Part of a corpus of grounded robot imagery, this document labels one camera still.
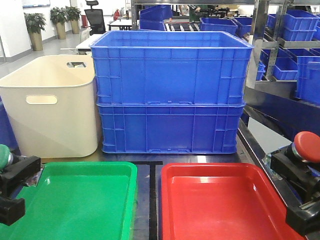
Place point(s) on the red mushroom push button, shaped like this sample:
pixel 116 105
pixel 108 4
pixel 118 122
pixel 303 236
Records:
pixel 306 145

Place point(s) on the upper blue stacking crate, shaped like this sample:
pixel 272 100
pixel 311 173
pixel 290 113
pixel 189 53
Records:
pixel 170 67

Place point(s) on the blue stacking crate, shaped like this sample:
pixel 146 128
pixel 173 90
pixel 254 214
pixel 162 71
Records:
pixel 170 67
pixel 170 128

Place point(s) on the green mushroom push button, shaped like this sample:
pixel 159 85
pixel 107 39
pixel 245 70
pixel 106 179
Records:
pixel 6 157

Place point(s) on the stainless steel shelf rack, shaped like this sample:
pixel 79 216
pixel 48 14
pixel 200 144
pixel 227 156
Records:
pixel 273 114

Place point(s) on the cream plastic basket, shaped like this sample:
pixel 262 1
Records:
pixel 51 106

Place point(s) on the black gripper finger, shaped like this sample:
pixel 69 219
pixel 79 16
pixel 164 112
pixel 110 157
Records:
pixel 301 174
pixel 305 218
pixel 17 171
pixel 11 210

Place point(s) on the red plastic tray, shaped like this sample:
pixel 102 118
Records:
pixel 221 201

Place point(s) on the potted plant far left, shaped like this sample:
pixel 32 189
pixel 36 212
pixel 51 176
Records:
pixel 35 23

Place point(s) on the green plastic tray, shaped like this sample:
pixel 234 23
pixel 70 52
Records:
pixel 78 201

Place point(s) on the potted plant right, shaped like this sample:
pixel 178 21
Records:
pixel 73 15

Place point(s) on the potted plant middle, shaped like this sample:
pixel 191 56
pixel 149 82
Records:
pixel 58 17

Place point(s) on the potted plant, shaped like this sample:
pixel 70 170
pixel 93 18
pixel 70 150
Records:
pixel 73 15
pixel 58 17
pixel 35 23

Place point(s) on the black office chair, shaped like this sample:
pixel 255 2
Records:
pixel 95 18

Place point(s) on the lower blue stacking crate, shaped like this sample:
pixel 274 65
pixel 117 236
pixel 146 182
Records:
pixel 170 128

